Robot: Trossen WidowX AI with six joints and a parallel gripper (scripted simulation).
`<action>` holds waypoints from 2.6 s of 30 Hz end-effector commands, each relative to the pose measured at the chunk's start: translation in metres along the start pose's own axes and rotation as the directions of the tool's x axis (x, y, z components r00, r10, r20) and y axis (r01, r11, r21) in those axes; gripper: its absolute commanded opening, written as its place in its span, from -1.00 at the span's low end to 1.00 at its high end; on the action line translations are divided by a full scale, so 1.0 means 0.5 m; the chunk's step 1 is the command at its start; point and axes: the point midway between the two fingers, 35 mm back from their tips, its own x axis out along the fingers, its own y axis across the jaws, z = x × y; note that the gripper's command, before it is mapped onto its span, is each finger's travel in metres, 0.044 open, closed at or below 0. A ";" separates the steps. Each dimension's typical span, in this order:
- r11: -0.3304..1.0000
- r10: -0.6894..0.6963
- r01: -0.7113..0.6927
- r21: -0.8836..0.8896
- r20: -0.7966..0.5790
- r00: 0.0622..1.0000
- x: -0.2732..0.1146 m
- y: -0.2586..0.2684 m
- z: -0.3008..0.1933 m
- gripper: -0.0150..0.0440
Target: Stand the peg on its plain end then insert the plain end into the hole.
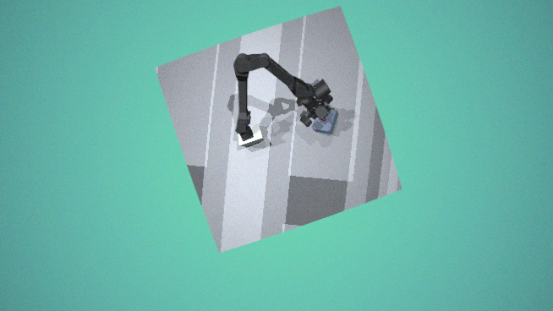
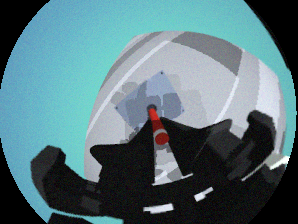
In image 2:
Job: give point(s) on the red peg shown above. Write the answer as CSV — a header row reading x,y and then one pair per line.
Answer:
x,y
159,132

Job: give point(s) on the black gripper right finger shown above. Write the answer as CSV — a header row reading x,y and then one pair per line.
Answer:
x,y
187,142

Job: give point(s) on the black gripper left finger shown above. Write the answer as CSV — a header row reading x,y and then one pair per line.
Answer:
x,y
138,151

